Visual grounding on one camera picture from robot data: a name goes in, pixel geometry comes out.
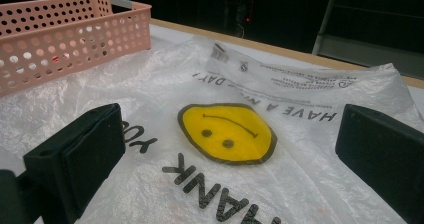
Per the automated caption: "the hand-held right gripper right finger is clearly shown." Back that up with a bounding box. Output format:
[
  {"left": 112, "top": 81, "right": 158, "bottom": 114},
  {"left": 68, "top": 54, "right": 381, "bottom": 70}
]
[{"left": 334, "top": 103, "right": 424, "bottom": 224}]

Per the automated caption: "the grey metal desk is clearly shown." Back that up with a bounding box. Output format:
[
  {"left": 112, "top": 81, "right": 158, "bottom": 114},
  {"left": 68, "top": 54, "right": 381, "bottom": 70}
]
[{"left": 311, "top": 0, "right": 424, "bottom": 80}]

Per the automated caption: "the clear plastic bag yellow face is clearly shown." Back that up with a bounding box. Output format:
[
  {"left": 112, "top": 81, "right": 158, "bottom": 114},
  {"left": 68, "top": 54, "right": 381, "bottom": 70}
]
[{"left": 0, "top": 37, "right": 424, "bottom": 224}]

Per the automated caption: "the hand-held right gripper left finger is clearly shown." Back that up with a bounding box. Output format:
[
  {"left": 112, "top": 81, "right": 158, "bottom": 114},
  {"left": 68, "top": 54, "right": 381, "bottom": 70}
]
[{"left": 23, "top": 102, "right": 127, "bottom": 224}]

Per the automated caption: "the pink perforated plastic basket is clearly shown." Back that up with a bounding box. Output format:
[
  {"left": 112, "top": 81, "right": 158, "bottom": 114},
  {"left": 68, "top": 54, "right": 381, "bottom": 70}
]
[{"left": 0, "top": 0, "right": 153, "bottom": 98}]

